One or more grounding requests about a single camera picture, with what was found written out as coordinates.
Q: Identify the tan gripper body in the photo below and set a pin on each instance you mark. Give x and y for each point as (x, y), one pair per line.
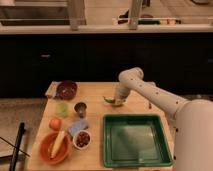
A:
(119, 102)

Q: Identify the orange bowl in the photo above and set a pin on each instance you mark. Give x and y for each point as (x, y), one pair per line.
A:
(46, 146)

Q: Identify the green plastic cup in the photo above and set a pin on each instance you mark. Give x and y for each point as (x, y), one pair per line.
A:
(61, 110)

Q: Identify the green pepper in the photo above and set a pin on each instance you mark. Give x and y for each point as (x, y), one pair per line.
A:
(108, 100)

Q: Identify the green plastic tray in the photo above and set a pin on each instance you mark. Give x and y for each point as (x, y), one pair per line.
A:
(135, 140)

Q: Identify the yellow banana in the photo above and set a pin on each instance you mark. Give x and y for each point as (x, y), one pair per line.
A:
(57, 143)

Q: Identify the small metal cup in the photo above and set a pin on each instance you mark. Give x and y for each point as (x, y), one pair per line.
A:
(80, 109)

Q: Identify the blue sponge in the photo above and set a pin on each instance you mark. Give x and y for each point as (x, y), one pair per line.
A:
(77, 126)

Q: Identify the orange fruit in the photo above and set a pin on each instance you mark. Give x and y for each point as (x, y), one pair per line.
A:
(55, 124)

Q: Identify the white bowl with beans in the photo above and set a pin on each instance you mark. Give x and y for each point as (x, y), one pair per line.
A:
(81, 139)

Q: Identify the dark red bowl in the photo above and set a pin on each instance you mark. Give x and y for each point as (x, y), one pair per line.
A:
(66, 90)

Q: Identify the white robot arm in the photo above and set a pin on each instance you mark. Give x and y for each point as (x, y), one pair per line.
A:
(193, 145)

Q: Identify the black stand pole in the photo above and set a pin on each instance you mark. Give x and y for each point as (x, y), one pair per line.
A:
(16, 149)

